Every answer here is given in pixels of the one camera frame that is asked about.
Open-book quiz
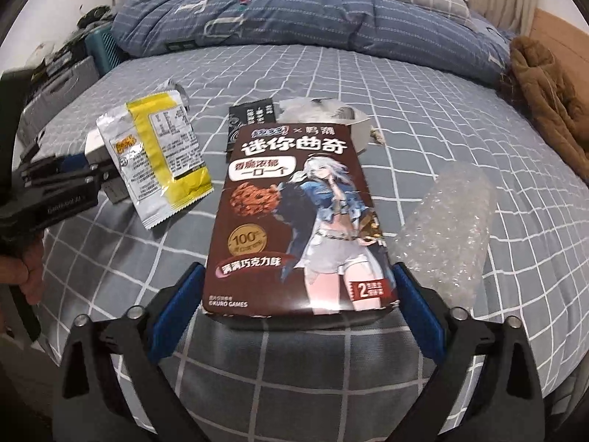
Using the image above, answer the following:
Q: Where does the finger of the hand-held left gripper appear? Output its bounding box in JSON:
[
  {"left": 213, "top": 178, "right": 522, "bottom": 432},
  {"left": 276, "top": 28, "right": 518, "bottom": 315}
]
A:
[
  {"left": 23, "top": 154, "right": 113, "bottom": 176},
  {"left": 25, "top": 171, "right": 111, "bottom": 190}
]

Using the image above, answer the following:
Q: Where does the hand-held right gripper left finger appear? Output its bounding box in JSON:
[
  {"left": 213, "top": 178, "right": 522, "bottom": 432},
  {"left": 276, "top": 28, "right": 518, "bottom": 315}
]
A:
[{"left": 53, "top": 262, "right": 205, "bottom": 442}]

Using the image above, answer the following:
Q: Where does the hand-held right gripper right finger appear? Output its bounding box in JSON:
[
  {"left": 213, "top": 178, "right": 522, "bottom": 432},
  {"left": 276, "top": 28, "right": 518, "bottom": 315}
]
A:
[{"left": 391, "top": 262, "right": 537, "bottom": 442}]

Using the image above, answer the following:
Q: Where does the yellow snack packet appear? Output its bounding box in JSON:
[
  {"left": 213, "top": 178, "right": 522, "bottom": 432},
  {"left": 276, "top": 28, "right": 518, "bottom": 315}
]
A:
[{"left": 96, "top": 91, "right": 213, "bottom": 231}]

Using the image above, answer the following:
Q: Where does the brown cookie box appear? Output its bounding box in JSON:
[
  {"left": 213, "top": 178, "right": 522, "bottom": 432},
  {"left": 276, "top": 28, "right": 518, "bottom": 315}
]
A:
[{"left": 201, "top": 122, "right": 399, "bottom": 330}]

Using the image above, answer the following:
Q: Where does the black wet wipe packet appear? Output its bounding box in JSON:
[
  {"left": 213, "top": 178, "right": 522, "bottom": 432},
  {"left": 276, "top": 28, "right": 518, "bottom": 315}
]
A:
[{"left": 225, "top": 99, "right": 277, "bottom": 155}]

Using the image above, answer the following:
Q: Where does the white plastic bag with tag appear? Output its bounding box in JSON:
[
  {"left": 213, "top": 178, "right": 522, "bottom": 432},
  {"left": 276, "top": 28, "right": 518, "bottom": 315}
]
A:
[{"left": 276, "top": 97, "right": 385, "bottom": 152}]

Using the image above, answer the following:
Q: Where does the person's left hand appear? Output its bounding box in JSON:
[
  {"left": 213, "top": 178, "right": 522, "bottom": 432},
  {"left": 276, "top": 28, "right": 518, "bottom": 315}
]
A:
[{"left": 0, "top": 239, "right": 44, "bottom": 305}]

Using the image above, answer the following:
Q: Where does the grey hard suitcase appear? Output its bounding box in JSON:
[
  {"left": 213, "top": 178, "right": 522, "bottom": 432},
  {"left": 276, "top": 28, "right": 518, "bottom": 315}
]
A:
[{"left": 18, "top": 55, "right": 99, "bottom": 139}]

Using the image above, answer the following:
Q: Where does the teal plastic crate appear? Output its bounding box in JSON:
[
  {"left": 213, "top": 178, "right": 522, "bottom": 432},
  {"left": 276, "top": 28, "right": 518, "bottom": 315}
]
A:
[{"left": 85, "top": 28, "right": 125, "bottom": 74}]

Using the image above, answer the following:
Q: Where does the grey checked bed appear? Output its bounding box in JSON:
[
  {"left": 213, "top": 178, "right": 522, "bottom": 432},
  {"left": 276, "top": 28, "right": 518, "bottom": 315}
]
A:
[{"left": 14, "top": 43, "right": 589, "bottom": 442}]

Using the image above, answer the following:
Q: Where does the brown quilted jacket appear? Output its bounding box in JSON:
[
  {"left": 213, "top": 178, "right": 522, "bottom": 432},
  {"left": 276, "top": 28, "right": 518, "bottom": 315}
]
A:
[{"left": 508, "top": 36, "right": 589, "bottom": 185}]

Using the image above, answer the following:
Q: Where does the blue striped duvet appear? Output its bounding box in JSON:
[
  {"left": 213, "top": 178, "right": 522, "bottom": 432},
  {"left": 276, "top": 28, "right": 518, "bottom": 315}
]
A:
[{"left": 113, "top": 0, "right": 516, "bottom": 86}]

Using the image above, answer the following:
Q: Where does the wooden headboard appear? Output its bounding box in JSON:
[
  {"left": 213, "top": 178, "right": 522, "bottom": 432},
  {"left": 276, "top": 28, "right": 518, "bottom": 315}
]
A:
[{"left": 529, "top": 7, "right": 589, "bottom": 70}]

